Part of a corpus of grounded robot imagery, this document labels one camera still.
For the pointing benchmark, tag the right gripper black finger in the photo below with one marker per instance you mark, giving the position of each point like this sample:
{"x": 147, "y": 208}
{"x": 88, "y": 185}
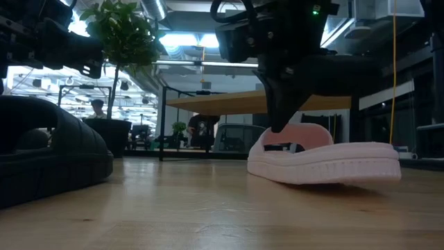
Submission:
{"x": 281, "y": 100}

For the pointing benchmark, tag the small green potted plant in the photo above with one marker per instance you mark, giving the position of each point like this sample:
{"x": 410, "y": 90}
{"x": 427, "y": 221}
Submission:
{"x": 178, "y": 127}

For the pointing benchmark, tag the person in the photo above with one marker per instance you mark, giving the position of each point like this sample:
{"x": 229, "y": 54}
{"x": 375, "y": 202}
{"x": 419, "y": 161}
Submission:
{"x": 98, "y": 106}
{"x": 201, "y": 128}

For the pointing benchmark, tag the long ceiling tube light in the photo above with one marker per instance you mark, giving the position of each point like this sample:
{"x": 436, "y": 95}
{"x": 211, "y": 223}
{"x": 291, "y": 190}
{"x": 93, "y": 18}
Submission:
{"x": 225, "y": 64}

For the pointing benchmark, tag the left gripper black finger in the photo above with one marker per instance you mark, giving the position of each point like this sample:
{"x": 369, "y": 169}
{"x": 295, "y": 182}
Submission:
{"x": 73, "y": 52}

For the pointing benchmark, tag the silver ventilation duct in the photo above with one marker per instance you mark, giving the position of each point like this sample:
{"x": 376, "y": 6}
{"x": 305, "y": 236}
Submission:
{"x": 154, "y": 8}

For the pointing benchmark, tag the green leafy indoor tree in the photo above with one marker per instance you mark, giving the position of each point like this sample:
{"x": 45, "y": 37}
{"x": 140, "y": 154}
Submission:
{"x": 125, "y": 34}

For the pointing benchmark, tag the pink rubber slide sandal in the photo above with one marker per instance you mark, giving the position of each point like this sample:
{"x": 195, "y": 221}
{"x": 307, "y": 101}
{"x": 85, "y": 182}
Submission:
{"x": 329, "y": 163}

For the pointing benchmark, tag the black rubber slide sandal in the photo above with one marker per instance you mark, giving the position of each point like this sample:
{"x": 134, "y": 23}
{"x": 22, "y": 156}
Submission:
{"x": 69, "y": 156}

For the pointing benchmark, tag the wooden shelf with black frame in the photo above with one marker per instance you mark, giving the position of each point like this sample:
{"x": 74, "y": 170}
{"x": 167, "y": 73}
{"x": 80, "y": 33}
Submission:
{"x": 225, "y": 102}

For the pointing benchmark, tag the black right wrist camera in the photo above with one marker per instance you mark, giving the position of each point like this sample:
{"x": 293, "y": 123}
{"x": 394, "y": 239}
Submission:
{"x": 236, "y": 41}

